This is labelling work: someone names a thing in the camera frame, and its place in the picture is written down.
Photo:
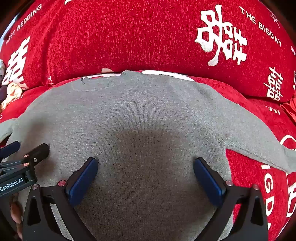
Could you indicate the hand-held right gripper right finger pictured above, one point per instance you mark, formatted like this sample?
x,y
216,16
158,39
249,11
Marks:
x,y
208,183

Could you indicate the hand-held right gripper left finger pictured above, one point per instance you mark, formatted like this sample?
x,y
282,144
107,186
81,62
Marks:
x,y
83,183

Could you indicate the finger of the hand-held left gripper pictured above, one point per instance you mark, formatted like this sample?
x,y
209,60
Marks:
x,y
10,148
39,153

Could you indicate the grey knit sweater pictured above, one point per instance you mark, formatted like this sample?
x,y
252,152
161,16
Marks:
x,y
138,115

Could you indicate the person's left hand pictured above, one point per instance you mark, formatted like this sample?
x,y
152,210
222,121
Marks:
x,y
16,213

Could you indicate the red printed sofa seat cover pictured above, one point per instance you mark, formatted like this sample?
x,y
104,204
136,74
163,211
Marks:
x,y
249,166

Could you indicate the yellow floral cloth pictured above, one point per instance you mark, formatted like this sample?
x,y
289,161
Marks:
x,y
10,92

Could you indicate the red shiny cloth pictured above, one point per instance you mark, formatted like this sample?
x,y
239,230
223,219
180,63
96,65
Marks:
x,y
289,109

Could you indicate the red printed sofa back cushion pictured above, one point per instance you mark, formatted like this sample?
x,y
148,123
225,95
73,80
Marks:
x,y
115,34

